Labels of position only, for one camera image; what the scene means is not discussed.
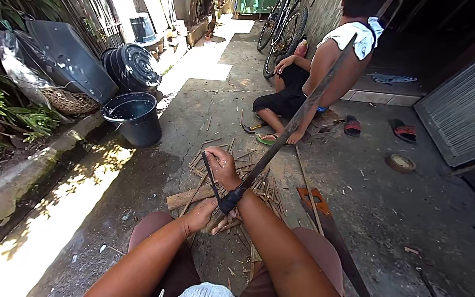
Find person's right hand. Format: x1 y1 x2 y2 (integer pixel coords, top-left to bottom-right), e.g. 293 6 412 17
203 146 242 191

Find person's left hand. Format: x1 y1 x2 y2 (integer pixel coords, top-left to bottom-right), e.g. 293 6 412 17
183 197 242 236

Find black rubber strip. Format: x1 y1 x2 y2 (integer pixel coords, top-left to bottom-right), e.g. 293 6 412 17
201 151 224 209

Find long dark machete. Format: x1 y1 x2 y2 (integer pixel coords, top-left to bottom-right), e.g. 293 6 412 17
200 33 358 234

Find person's right forearm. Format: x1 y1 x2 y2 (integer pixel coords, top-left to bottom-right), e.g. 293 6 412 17
236 188 341 297

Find person's left forearm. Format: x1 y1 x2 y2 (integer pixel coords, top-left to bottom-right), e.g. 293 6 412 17
83 217 191 297

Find thick wooden log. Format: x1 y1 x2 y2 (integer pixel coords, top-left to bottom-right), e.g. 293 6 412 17
166 183 221 211

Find green flip-flop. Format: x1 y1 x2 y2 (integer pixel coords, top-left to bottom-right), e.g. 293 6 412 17
256 134 292 147

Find pile of wooden sticks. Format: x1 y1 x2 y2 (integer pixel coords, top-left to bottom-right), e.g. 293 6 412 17
178 137 289 248

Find person's body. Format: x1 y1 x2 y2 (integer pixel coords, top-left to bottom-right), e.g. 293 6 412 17
158 282 236 297

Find open black bucket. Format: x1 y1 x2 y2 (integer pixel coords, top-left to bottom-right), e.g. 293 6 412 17
101 92 162 148

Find long thin wooden strip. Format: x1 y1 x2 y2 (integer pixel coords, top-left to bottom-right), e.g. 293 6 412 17
295 144 325 237

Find person's legs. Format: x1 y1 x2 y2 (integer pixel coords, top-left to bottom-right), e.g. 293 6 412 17
128 211 344 297

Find black tub with ridged base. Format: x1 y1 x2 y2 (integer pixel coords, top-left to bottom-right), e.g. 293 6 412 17
100 43 162 95

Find black bicycle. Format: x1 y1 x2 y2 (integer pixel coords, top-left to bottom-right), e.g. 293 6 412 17
263 5 308 79
257 0 291 52

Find black red slide sandal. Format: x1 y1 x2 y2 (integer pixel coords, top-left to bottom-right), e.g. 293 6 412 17
390 119 417 144
343 115 362 138

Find dark bucket with white rim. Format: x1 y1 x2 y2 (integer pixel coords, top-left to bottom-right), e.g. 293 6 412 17
129 12 158 44

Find green gate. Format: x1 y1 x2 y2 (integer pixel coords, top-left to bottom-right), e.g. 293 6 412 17
236 0 281 15

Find brown woven basket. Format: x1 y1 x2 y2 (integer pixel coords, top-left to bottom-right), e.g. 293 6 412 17
40 87 101 116

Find white cloth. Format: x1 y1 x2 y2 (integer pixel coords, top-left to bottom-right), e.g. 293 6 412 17
317 16 384 61

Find bamboo fence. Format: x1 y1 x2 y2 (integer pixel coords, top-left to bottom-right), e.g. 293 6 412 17
54 0 127 57

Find blue patterned rag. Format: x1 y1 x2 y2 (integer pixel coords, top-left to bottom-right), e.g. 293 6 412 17
368 73 418 86

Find clear plastic bag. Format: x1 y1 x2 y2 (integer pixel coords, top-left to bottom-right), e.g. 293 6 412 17
0 28 62 118

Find grey framed screen panel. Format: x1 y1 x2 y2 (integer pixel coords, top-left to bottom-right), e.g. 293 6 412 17
413 40 475 167

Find hammer with yellow-black handle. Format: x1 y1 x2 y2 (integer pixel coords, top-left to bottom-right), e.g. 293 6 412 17
241 122 269 135

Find handsaw with orange handle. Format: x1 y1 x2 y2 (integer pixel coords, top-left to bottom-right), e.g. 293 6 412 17
296 186 371 297

